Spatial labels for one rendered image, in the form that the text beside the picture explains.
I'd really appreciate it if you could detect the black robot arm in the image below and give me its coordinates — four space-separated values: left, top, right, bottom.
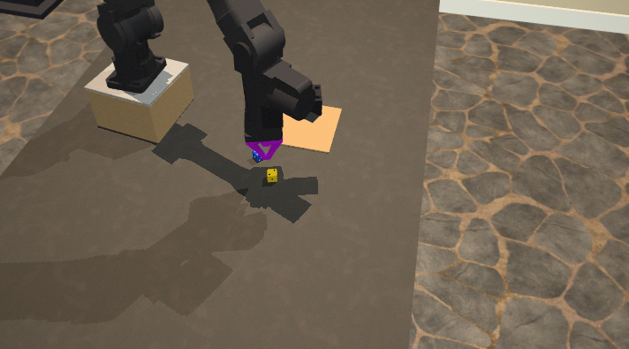
97 0 322 129

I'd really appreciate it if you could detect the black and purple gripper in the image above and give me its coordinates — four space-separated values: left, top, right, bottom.
244 98 283 160

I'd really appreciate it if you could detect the yellow die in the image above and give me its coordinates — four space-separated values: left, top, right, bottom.
267 169 277 182

